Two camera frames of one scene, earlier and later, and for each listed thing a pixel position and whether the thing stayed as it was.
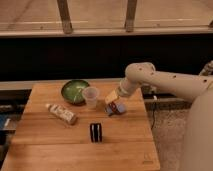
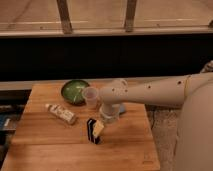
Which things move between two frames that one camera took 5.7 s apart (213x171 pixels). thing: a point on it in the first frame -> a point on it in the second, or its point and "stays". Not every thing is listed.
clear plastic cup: x=90 y=94 stays
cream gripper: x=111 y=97 -> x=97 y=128
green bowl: x=72 y=91 stays
